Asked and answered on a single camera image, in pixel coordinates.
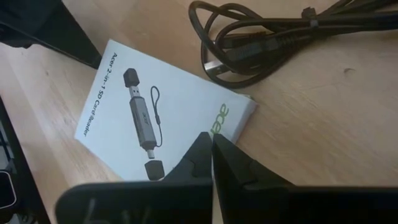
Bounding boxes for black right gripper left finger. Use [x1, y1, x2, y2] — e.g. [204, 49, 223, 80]
[55, 132, 214, 224]

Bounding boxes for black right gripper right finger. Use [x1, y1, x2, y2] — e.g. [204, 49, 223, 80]
[212, 134, 398, 224]

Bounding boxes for white card reader box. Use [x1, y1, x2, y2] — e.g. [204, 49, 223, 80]
[73, 39, 258, 183]

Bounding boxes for black USB cable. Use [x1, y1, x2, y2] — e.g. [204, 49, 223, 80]
[187, 0, 398, 90]

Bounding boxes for black metal table frame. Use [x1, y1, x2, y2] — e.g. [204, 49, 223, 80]
[0, 0, 102, 224]

